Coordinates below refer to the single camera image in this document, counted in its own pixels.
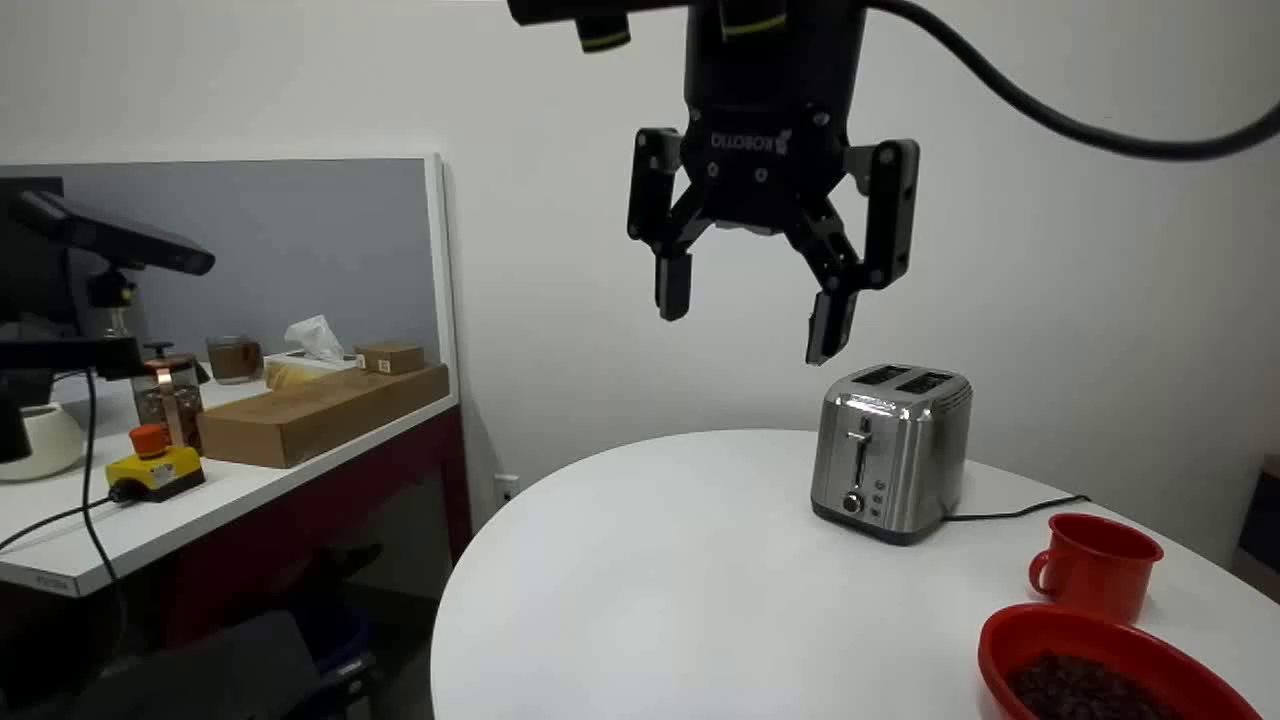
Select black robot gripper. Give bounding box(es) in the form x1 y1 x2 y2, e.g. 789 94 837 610
623 0 924 367

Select stainless steel two-slot toaster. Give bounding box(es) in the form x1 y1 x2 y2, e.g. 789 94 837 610
808 360 977 547

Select small cardboard box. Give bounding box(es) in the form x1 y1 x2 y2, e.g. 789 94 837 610
356 341 434 382

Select grey desk divider panel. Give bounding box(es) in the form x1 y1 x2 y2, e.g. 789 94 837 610
0 153 464 413

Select tissue box with white tissue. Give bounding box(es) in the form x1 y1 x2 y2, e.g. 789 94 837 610
262 311 368 397

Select red plastic cup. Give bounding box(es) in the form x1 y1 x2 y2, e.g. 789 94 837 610
1025 509 1167 627

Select large flat cardboard box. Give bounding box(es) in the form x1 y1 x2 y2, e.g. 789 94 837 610
193 360 451 471

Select red plastic bowl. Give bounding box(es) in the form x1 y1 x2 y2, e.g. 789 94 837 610
974 600 1263 720

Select dark coffee beans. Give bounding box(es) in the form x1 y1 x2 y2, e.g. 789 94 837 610
1004 647 1193 720

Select dark furniture edge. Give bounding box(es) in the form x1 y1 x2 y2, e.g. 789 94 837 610
1230 453 1280 610

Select white side desk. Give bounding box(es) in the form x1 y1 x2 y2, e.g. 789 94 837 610
0 375 464 600

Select yellow toy car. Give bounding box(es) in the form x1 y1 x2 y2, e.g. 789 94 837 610
102 419 207 509

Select black office chair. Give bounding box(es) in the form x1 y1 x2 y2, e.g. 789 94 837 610
56 603 385 720

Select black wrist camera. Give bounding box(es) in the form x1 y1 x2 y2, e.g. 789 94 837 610
504 0 640 57

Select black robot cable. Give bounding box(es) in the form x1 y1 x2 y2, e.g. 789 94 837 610
863 0 1280 168

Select black toaster power cord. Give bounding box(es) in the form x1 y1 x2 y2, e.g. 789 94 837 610
948 488 1096 523

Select glass jar with black frame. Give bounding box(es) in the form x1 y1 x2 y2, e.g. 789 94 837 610
129 341 214 453

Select black camera on stand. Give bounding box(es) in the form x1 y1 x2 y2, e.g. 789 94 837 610
0 175 222 469

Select thin black desk cable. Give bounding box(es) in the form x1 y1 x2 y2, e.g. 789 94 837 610
0 367 136 595

